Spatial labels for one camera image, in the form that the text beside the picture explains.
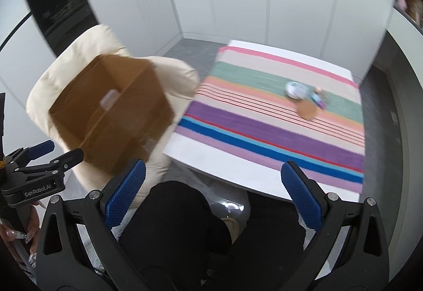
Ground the brown cardboard box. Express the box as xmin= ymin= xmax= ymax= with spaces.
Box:
xmin=48 ymin=53 xmax=176 ymax=176

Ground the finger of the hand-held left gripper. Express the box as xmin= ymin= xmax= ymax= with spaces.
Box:
xmin=5 ymin=140 xmax=55 ymax=169
xmin=43 ymin=148 xmax=85 ymax=176

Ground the white round powder compact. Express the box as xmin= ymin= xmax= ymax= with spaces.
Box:
xmin=285 ymin=81 xmax=309 ymax=100

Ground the white table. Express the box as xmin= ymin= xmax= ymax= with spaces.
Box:
xmin=162 ymin=40 xmax=366 ymax=202

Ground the tan round sponge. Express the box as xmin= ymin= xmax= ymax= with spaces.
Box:
xmin=296 ymin=101 xmax=317 ymax=121

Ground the person's right leg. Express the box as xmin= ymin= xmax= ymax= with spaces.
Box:
xmin=228 ymin=192 xmax=306 ymax=291

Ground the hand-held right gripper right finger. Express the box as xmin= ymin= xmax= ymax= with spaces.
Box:
xmin=280 ymin=160 xmax=390 ymax=291

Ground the striped colourful cloth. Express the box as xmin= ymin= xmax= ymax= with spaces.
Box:
xmin=174 ymin=46 xmax=366 ymax=184

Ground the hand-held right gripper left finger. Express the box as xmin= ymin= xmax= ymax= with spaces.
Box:
xmin=35 ymin=159 xmax=156 ymax=291

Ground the clear plastic sheet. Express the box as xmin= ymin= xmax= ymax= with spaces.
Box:
xmin=195 ymin=175 xmax=249 ymax=214

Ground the beige slipper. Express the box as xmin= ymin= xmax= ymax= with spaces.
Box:
xmin=220 ymin=216 xmax=245 ymax=243

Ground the white counter with dark top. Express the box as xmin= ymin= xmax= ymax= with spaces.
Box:
xmin=364 ymin=7 xmax=423 ymax=245

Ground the small blue purple bottle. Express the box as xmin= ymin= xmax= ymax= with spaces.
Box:
xmin=311 ymin=93 xmax=328 ymax=110

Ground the paw print cardboard carton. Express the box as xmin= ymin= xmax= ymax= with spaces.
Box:
xmin=406 ymin=0 xmax=423 ymax=19

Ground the cream padded armchair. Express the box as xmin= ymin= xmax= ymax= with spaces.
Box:
xmin=26 ymin=24 xmax=200 ymax=209

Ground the person's left hand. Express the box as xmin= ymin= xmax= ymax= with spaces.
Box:
xmin=0 ymin=200 xmax=47 ymax=270

